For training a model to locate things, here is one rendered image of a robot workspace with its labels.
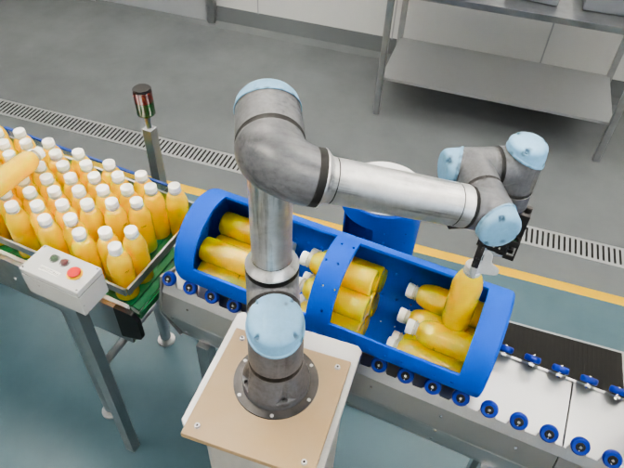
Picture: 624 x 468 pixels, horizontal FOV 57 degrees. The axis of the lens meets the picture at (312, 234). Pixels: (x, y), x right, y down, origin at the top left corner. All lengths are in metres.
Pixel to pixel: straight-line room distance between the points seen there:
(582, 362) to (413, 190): 2.03
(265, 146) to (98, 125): 3.39
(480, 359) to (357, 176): 0.67
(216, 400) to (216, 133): 2.88
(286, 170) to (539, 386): 1.10
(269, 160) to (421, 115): 3.47
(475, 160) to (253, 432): 0.71
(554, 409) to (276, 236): 0.94
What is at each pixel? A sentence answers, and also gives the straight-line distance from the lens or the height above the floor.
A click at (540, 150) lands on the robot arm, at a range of 1.13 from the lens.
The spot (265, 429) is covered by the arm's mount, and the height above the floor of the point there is 1.16.
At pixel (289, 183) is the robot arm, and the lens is 0.87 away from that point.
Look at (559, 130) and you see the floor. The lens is 4.49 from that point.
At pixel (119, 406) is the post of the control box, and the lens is 2.30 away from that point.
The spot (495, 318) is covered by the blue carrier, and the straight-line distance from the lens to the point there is 1.44.
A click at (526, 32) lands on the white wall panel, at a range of 4.80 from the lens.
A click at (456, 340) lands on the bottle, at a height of 1.14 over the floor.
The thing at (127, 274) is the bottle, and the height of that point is 1.01.
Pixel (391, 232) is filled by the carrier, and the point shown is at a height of 0.95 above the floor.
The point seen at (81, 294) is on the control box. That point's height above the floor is 1.08.
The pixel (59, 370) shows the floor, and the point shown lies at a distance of 2.89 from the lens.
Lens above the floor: 2.31
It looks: 45 degrees down
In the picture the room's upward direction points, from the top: 3 degrees clockwise
